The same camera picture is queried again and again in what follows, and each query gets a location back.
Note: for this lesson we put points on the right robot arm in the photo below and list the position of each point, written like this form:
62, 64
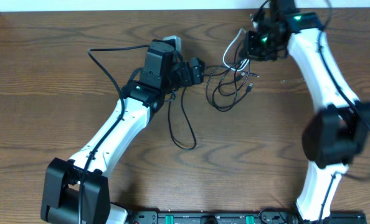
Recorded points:
341, 123

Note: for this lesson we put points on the clear tape piece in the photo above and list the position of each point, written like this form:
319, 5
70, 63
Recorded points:
292, 81

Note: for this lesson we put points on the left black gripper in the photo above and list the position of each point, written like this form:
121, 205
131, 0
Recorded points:
196, 70

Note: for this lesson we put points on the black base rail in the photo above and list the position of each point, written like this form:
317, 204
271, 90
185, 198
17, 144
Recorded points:
269, 216

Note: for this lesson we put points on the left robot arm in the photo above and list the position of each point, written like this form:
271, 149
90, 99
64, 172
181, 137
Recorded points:
76, 190

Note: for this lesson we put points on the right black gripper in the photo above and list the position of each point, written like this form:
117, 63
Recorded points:
251, 43

